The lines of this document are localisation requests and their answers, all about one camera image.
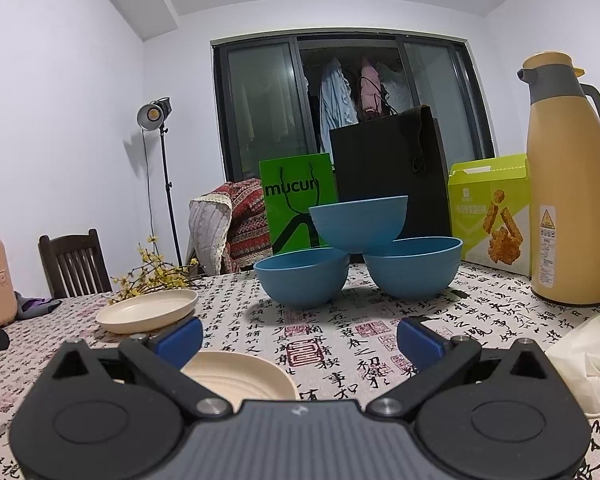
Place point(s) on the studio lamp on stand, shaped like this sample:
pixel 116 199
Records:
pixel 152 112

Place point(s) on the blue bowl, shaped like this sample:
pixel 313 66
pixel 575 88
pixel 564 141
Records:
pixel 412 270
pixel 302 280
pixel 357 222

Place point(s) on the cream plate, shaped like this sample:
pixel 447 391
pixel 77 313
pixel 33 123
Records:
pixel 145 312
pixel 250 375

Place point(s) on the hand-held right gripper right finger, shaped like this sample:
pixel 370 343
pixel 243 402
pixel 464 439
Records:
pixel 416 340

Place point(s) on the green paper bag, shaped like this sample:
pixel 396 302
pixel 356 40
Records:
pixel 290 210

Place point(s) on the yellow thermos jug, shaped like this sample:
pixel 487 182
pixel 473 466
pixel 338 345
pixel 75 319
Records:
pixel 570 185

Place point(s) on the white glove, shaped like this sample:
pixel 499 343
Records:
pixel 590 355

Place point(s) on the calligraphy printed tablecloth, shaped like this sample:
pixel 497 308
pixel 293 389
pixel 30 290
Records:
pixel 340 340

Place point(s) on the hanging pink garment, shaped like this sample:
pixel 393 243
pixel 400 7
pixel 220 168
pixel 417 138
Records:
pixel 371 87

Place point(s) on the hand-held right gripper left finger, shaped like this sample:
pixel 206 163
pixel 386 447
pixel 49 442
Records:
pixel 182 337

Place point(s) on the yellow-green snack box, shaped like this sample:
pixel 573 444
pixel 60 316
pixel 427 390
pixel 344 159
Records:
pixel 480 210

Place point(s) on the black paper bag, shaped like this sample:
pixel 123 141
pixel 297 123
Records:
pixel 385 160

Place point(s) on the dark framed sliding glass door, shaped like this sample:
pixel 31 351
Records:
pixel 260 105

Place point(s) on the hanging white garment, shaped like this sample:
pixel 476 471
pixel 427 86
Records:
pixel 397 85

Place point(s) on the purple cloth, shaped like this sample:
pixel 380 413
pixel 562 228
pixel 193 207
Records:
pixel 35 306

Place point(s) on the yellow flower branch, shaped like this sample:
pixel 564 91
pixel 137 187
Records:
pixel 152 277

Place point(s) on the hanging light blue shirt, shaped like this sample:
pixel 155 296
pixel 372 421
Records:
pixel 337 100

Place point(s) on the white quilted cloth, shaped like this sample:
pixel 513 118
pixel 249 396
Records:
pixel 207 230

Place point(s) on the dark wooden chair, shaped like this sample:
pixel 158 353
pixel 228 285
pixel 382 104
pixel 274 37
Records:
pixel 72 260

